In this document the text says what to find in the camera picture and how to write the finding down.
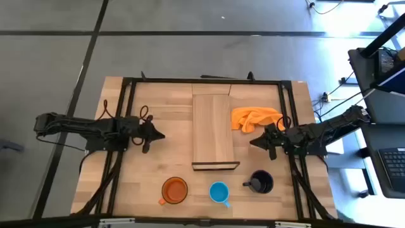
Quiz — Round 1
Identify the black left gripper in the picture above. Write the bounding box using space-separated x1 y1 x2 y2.
135 115 166 155

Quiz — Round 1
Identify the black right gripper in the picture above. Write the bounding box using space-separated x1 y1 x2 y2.
249 123 289 161

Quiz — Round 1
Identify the blue plastic cup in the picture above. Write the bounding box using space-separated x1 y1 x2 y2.
208 181 232 209

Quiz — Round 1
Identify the orange cloth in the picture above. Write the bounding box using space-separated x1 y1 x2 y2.
230 106 286 134

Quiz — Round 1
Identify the black mug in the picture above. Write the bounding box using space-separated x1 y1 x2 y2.
242 169 275 195

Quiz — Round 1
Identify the wooden tray board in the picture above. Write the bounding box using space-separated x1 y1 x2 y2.
191 93 241 172

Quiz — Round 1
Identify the orange mug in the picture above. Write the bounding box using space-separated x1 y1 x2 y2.
158 176 189 206

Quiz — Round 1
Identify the grey side desk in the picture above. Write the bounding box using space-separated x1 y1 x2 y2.
347 47 405 200

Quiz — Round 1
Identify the black keyboard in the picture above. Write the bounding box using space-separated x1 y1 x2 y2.
377 146 405 194

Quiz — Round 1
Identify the blue screen monitor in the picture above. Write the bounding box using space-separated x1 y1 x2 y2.
369 61 405 95

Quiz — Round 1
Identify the grey floor object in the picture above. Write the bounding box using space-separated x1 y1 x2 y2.
0 138 25 153

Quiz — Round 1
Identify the black slanted pole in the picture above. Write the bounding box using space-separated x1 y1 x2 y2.
359 11 405 59

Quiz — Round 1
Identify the black metal rig frame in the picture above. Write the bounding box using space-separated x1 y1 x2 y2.
0 71 405 228

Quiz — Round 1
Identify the black floor cable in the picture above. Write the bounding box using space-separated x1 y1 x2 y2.
304 0 346 16
311 71 376 123

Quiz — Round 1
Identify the silver frame bracket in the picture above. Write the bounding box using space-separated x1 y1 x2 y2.
99 217 136 228
274 220 313 228

